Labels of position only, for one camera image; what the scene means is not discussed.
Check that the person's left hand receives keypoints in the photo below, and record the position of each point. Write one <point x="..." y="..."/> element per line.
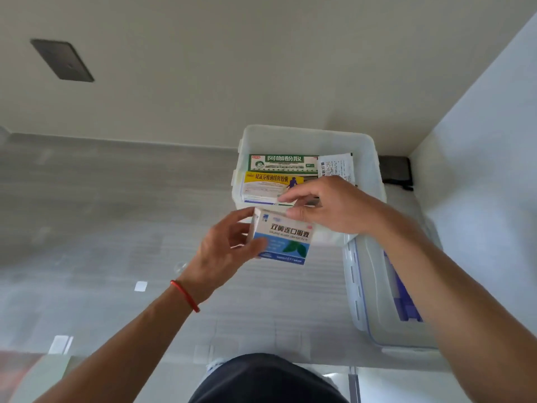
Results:
<point x="218" y="260"/>

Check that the person's right hand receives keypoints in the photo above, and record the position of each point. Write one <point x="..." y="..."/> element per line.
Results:
<point x="344" y="209"/>

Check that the white medicine sachet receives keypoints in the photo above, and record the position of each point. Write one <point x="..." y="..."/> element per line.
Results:
<point x="335" y="165"/>

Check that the blue leaf print medicine box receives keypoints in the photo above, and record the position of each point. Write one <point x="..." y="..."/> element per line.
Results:
<point x="285" y="243"/>

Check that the green white medicine box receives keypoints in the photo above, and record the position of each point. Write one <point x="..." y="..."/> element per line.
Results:
<point x="281" y="163"/>

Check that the clear plastic storage box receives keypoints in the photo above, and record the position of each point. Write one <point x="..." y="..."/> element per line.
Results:
<point x="302" y="140"/>

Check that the yellow striped white medicine box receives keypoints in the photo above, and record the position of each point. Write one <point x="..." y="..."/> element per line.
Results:
<point x="264" y="186"/>

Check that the person's left forearm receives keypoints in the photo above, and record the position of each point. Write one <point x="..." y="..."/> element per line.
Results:
<point x="126" y="356"/>

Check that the person's right forearm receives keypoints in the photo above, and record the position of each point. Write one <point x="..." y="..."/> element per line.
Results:
<point x="461" y="310"/>

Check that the person's left white shoe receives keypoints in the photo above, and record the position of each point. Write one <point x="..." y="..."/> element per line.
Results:
<point x="215" y="365"/>

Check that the person's dark clothing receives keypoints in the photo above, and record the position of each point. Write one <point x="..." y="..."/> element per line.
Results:
<point x="264" y="381"/>

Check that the round clear disc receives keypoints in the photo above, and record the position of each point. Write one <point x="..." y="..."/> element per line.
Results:
<point x="181" y="267"/>

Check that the small white square sticker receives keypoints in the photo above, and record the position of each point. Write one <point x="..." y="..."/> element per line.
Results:
<point x="141" y="286"/>

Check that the white rectangular label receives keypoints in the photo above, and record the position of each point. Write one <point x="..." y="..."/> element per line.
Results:
<point x="59" y="344"/>

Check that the white lower cabinet front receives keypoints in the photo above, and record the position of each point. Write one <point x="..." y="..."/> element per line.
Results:
<point x="398" y="388"/>

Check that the grey wall socket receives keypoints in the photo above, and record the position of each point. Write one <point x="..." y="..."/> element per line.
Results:
<point x="63" y="60"/>

